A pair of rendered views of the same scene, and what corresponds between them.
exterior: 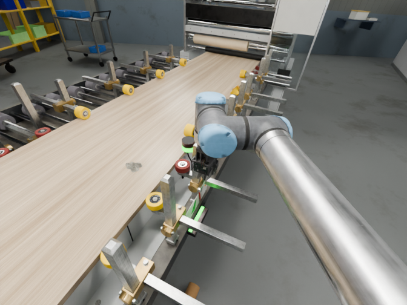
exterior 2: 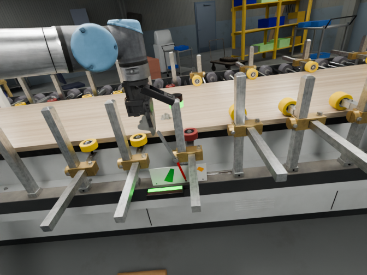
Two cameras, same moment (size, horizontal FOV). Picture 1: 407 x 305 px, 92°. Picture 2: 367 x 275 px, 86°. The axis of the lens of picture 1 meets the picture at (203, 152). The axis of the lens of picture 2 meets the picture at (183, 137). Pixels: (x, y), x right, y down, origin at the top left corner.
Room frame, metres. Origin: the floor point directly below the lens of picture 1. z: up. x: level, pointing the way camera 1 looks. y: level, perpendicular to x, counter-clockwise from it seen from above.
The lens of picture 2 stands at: (0.46, -0.68, 1.35)
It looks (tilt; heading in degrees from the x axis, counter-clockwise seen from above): 29 degrees down; 72
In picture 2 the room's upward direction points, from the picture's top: 8 degrees counter-clockwise
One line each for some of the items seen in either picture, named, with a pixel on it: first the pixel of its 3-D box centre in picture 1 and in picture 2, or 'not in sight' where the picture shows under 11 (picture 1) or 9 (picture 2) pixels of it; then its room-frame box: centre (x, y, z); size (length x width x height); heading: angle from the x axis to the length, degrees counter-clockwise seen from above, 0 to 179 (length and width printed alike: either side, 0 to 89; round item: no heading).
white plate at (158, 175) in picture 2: (197, 200); (178, 174); (0.64, 0.01, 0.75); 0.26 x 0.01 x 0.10; 159
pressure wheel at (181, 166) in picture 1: (182, 170); (190, 140); (0.75, 0.11, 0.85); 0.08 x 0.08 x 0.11
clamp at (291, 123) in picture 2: not in sight; (305, 121); (1.16, -0.16, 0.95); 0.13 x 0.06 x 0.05; 159
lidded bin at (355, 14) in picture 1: (358, 15); not in sight; (7.73, -4.55, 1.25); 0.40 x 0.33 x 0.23; 94
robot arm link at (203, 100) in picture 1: (209, 113); (128, 42); (0.55, -0.01, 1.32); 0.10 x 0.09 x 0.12; 8
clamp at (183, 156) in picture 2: (197, 180); (187, 153); (0.70, 0.02, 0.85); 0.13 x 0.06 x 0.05; 159
